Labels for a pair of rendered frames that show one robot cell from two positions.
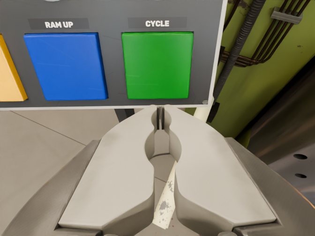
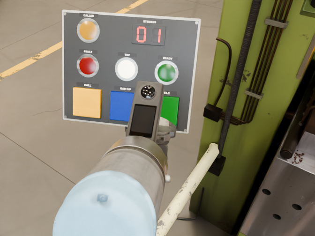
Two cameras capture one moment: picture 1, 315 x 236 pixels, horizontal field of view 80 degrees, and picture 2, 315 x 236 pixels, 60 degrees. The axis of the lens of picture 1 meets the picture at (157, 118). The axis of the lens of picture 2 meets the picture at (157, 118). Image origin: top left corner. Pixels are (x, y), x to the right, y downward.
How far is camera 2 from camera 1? 0.47 m
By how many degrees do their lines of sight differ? 19
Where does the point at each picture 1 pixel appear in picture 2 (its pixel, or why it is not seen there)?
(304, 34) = (269, 106)
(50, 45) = (120, 96)
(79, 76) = (128, 110)
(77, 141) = not seen: hidden behind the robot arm
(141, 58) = not seen: hidden behind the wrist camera
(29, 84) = (104, 111)
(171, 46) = (169, 102)
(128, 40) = not seen: hidden behind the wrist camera
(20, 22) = (110, 86)
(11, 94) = (95, 114)
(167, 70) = (167, 111)
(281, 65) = (262, 126)
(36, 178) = (34, 221)
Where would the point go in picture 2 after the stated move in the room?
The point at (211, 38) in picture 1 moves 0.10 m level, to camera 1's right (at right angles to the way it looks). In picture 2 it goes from (187, 100) to (228, 105)
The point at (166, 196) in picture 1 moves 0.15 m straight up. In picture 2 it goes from (163, 217) to (164, 192)
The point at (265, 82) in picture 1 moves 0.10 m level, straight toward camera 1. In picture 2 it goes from (255, 139) to (237, 153)
